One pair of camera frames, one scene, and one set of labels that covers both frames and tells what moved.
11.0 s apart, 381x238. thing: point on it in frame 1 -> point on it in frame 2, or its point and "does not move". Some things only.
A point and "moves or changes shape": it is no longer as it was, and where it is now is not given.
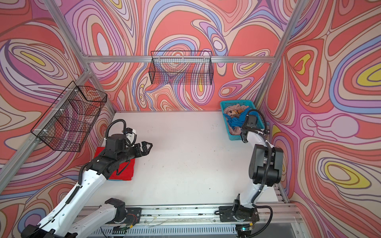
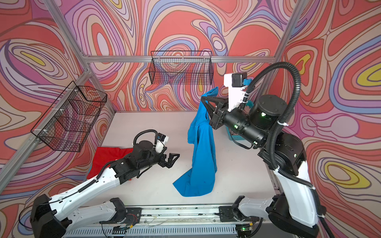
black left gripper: [139, 152] -> [169, 164]
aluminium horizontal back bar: [180, 59] does not move
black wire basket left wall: [68, 121] does not move
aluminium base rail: [274, 220] does not move
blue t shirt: [238, 119] moves or changes shape
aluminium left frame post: [57, 112] does not move
